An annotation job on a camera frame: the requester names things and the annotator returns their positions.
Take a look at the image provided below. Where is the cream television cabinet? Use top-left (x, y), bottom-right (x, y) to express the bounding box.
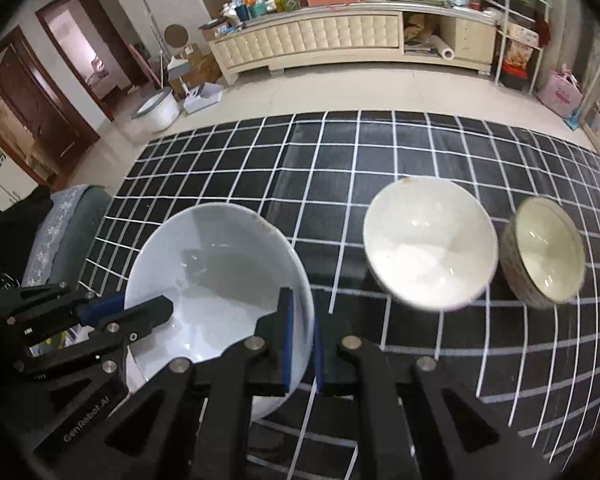
top-left (208, 2), bottom-right (498, 86)

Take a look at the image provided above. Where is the white paper roll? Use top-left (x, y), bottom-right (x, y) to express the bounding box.
top-left (430, 35), bottom-right (455, 59)

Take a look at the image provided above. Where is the white bowl red mark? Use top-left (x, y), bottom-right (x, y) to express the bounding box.
top-left (125, 203), bottom-right (315, 421)

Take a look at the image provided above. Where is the white mop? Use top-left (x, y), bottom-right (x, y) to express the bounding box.
top-left (132, 0), bottom-right (168, 96)

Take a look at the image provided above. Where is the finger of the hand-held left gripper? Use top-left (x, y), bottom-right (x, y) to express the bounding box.
top-left (17, 296), bottom-right (174, 386)
top-left (0, 282), bottom-right (127, 346)

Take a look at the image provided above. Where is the brown open doorway frame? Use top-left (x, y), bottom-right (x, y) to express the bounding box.
top-left (36, 0), bottom-right (151, 121)

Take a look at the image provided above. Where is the white metal shelf rack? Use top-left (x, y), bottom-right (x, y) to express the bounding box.
top-left (480, 0), bottom-right (553, 93)

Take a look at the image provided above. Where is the brown wooden door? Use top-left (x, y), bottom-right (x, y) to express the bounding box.
top-left (0, 27), bottom-right (101, 186)

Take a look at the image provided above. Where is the white mop bucket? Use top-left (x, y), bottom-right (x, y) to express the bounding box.
top-left (131, 87), bottom-right (181, 133)

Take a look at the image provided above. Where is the black garment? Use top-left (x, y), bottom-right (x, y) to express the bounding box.
top-left (0, 165), bottom-right (55, 291)

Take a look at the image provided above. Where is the grey embroidered sofa cover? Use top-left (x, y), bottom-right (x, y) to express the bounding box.
top-left (22, 185), bottom-right (111, 291)

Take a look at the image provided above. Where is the red printed gift box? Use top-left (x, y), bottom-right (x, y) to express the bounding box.
top-left (502, 35), bottom-right (538, 81)

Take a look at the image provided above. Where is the black white grid tablecloth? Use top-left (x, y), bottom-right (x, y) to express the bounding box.
top-left (70, 110), bottom-right (600, 480)

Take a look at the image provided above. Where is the green patterned bowl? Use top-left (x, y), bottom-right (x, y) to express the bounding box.
top-left (500, 196), bottom-right (586, 309)

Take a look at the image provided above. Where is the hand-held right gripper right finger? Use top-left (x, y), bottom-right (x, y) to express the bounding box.
top-left (314, 320), bottom-right (556, 480)

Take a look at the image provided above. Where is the white open box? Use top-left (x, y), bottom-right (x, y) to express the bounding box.
top-left (182, 82), bottom-right (224, 113)

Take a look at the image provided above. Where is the cardboard box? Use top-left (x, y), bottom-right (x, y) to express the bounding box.
top-left (172, 42), bottom-right (223, 86)

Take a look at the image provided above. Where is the pink bag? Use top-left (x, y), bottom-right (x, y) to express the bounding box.
top-left (537, 65), bottom-right (583, 118)

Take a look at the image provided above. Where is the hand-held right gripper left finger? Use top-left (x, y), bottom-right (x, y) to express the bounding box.
top-left (87, 287), bottom-right (297, 480)

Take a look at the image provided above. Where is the cream white bowl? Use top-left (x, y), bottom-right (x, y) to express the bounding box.
top-left (363, 176), bottom-right (499, 311)

